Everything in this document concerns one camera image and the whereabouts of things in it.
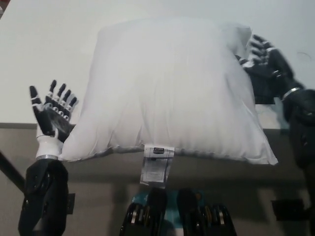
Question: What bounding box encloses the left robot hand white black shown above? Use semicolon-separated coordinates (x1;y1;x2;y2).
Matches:
29;79;81;162

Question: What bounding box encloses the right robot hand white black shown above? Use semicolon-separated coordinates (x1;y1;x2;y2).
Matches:
235;33;305;99

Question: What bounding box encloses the white pillow with label tag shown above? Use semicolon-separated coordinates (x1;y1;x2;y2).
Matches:
59;18;279;190

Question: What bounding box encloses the black table leg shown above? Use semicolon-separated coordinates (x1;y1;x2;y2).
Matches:
0;149;26;193

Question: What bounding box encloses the black floor base plate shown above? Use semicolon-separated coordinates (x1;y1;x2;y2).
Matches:
67;193;76;215
270;199;309;221

